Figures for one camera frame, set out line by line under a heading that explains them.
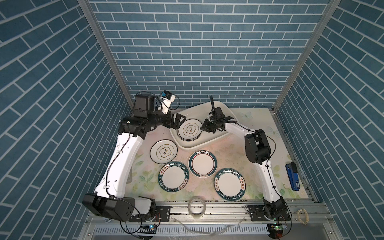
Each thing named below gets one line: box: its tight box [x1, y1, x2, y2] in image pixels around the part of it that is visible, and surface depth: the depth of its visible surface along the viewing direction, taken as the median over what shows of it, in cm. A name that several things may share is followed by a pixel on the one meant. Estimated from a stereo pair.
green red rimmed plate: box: [188, 149, 218, 179], surface depth 93 cm
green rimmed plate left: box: [158, 161, 190, 193], surface depth 87 cm
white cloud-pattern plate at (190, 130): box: [176, 118, 203, 142], surface depth 107 cm
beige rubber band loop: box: [297, 208, 310, 225], surface depth 74 cm
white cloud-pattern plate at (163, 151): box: [149, 139, 178, 164], surface depth 98 cm
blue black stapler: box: [285, 161, 301, 191], surface depth 86 cm
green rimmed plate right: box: [214, 168, 247, 201], surface depth 85 cm
